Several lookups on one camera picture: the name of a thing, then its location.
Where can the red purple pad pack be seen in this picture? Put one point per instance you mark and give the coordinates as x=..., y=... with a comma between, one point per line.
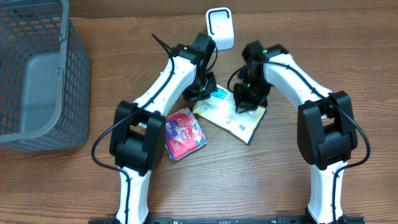
x=183, y=134

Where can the yellow snack bag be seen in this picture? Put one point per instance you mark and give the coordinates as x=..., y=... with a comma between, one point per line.
x=220, y=109

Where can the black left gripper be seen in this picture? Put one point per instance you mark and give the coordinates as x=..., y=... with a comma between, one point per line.
x=191, y=96

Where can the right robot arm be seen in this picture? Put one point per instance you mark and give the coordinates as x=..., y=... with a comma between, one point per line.
x=326, y=135

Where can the grey plastic shopping basket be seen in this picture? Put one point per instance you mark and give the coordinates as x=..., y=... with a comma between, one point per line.
x=45, y=77

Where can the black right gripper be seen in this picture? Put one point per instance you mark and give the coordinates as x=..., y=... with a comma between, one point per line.
x=241, y=101

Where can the white barcode scanner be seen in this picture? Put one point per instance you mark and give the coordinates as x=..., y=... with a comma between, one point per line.
x=219, y=23

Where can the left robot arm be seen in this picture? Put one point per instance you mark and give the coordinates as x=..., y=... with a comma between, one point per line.
x=138, y=137

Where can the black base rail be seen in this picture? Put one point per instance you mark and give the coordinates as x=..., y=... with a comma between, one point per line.
x=278, y=220

